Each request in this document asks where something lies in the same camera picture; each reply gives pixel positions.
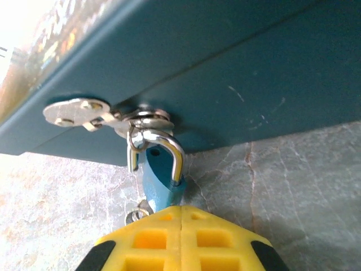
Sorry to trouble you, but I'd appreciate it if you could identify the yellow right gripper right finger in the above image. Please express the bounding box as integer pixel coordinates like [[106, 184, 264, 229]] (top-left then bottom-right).
[[181, 206, 291, 271]]

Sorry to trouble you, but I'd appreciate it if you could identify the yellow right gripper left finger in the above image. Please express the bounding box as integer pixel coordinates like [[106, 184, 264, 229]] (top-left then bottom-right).
[[73, 206, 181, 271]]

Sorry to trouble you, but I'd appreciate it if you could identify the silver key ring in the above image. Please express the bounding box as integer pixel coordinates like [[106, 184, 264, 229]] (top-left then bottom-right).
[[125, 199, 152, 226]]

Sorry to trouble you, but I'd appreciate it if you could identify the blue padlock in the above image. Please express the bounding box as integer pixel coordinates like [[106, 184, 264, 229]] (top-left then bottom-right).
[[127, 132, 188, 213]]

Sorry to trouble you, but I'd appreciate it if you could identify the silver hasp latch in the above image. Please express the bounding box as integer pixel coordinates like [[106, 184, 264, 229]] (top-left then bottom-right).
[[42, 97, 176, 139]]

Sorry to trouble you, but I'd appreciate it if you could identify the dark teal metal box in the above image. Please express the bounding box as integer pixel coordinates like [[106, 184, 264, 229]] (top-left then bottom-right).
[[0, 0, 361, 168]]

